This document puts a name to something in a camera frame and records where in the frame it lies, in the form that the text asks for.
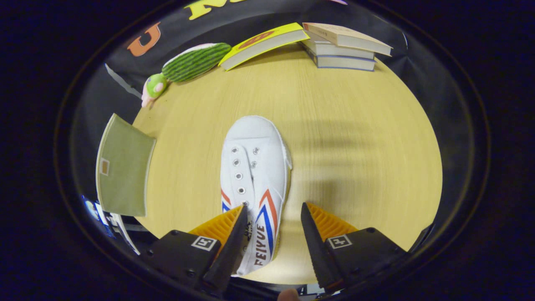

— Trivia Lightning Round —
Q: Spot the blue-edged book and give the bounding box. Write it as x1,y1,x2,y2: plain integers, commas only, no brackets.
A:
307,48,377,71

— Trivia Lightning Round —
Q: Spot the white book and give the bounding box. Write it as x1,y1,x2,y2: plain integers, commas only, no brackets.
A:
301,38,375,60

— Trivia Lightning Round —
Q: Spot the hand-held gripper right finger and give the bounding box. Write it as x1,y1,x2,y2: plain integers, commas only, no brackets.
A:
301,202,408,293

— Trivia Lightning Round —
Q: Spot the tan book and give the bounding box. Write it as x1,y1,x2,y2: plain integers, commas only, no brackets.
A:
302,22,393,57

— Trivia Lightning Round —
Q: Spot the pale green fabric storage box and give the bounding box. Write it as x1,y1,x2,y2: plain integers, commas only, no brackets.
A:
96,113,157,217

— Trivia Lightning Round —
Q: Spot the watermelon slice cushion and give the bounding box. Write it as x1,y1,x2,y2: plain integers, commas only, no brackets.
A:
162,43,232,83

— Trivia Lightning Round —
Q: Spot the yellow book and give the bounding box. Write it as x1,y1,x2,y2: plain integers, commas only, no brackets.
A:
218,23,311,71

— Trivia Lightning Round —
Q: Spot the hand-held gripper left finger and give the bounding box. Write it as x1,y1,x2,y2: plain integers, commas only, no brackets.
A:
146,204,248,293

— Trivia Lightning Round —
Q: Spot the white canvas shoe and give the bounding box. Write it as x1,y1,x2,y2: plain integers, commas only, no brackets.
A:
220,116,292,276

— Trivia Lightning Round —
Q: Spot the pink and green plush toy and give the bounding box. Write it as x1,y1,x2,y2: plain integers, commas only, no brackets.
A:
141,73,168,108

